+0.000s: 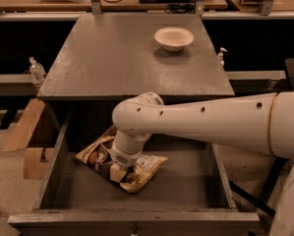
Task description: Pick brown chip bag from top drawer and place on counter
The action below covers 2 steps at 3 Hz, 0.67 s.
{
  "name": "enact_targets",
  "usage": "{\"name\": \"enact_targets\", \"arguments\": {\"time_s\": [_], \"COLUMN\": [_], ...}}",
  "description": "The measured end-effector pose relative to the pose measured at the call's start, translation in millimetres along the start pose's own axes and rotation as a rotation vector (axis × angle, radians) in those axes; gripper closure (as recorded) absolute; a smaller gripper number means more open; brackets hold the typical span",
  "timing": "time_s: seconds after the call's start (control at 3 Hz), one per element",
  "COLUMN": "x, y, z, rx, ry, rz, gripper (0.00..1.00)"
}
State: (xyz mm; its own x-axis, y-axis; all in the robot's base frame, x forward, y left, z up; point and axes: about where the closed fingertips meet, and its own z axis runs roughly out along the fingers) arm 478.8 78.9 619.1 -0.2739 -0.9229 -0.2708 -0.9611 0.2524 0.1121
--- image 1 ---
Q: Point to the black stand legs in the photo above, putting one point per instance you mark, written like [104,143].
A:
[261,201]

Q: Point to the grey cabinet counter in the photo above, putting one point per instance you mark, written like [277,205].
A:
[113,56]

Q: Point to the brown chip bag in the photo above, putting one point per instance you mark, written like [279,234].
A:
[97,157]

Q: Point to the cardboard pieces on floor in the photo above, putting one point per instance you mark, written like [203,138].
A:
[35,135]

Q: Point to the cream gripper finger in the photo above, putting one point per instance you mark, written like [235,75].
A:
[117,172]

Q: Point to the clear plastic bottle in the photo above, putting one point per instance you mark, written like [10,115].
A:
[36,70]

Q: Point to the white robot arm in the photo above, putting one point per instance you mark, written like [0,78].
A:
[262,123]

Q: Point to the open grey top drawer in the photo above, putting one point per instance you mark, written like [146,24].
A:
[188,196]

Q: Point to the wooden workbench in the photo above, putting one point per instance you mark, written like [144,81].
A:
[76,6]

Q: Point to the white pump dispenser bottle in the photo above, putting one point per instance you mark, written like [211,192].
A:
[220,55]

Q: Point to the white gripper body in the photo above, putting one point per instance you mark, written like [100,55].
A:
[125,157]

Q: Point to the white bowl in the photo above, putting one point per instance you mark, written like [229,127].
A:
[173,39]

